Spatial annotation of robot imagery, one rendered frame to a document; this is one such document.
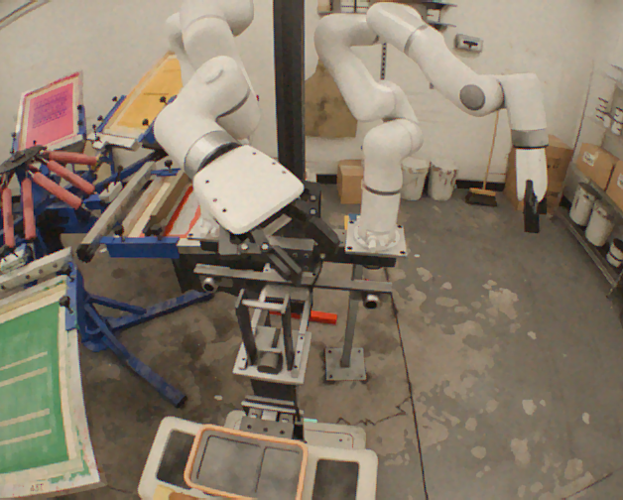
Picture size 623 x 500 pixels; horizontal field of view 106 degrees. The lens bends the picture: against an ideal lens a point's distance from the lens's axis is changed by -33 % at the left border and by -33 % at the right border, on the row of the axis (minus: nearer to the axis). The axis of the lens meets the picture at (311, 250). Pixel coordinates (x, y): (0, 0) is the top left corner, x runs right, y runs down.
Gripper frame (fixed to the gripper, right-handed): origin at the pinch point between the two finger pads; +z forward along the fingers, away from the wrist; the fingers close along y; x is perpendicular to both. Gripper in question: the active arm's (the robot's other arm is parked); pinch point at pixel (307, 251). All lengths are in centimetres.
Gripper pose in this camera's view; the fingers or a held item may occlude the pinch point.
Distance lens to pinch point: 36.5
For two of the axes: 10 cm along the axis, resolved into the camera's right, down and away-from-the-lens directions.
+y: -7.2, 5.7, -4.0
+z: 6.8, 6.7, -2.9
